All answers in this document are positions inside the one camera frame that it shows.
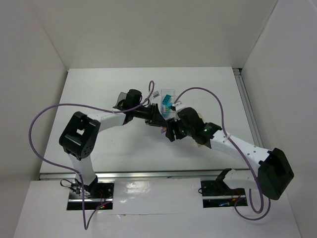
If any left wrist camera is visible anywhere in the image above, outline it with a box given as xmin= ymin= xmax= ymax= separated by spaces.
xmin=151 ymin=91 xmax=160 ymax=98

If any clear plastic container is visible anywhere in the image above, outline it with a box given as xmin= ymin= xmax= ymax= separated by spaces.
xmin=160 ymin=89 xmax=176 ymax=119

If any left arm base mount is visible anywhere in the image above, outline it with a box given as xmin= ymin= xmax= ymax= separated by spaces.
xmin=60 ymin=179 xmax=114 ymax=211

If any aluminium side rail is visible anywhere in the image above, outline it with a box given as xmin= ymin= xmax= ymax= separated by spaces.
xmin=232 ymin=68 xmax=273 ymax=176

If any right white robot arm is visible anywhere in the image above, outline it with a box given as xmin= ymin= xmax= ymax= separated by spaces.
xmin=165 ymin=103 xmax=294 ymax=200

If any teal rectangular lego brick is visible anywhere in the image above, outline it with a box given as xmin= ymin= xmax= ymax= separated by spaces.
xmin=162 ymin=94 xmax=171 ymax=105

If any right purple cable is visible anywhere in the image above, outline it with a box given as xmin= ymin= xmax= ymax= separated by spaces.
xmin=176 ymin=87 xmax=271 ymax=221

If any purple cable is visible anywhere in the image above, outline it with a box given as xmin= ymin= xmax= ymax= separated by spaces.
xmin=176 ymin=87 xmax=271 ymax=221
xmin=29 ymin=80 xmax=156 ymax=230

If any smoky grey plastic container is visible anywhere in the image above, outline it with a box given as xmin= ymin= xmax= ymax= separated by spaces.
xmin=115 ymin=92 xmax=127 ymax=107

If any amber plastic container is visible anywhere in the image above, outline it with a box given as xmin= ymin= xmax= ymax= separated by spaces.
xmin=193 ymin=113 xmax=206 ymax=147

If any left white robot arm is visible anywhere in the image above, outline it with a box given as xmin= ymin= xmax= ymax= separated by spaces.
xmin=59 ymin=89 xmax=166 ymax=195

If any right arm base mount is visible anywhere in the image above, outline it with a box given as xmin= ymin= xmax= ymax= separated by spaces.
xmin=198 ymin=180 xmax=248 ymax=208

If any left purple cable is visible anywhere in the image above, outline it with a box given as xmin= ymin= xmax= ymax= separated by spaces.
xmin=29 ymin=80 xmax=156 ymax=230

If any aluminium front rail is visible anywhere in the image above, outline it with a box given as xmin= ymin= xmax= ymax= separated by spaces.
xmin=39 ymin=170 xmax=223 ymax=180

